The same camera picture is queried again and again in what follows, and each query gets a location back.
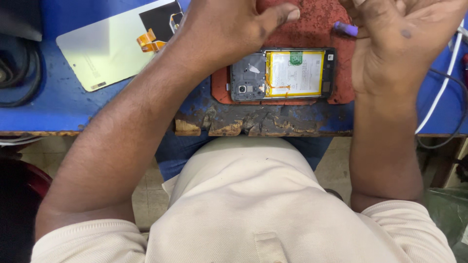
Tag person's left hand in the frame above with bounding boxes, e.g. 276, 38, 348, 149
166, 0, 301, 74

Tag person's right hand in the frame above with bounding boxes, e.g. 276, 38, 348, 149
338, 0, 468, 96

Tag opened black smartphone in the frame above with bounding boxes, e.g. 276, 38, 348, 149
230, 47, 337, 103

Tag red rubber work mat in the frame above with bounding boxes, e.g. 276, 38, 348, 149
211, 0, 357, 106

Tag phone battery with yellow edge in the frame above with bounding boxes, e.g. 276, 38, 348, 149
265, 50, 326, 98

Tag phone display panel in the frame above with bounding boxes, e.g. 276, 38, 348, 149
56, 0, 184, 93

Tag person's blue jeans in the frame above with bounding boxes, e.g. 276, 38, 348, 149
155, 131, 334, 182

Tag green plastic bag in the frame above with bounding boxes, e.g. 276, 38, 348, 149
424, 186, 468, 263

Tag person's beige polo shirt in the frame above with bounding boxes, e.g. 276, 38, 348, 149
31, 136, 458, 263

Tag dark red stool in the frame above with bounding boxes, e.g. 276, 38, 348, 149
0, 158, 53, 263

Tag white cable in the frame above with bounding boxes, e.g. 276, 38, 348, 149
415, 18, 468, 135

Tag orange flex cable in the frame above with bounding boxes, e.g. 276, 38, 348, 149
137, 28, 168, 53

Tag coiled black cable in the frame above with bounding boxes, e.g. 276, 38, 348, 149
0, 35, 42, 108

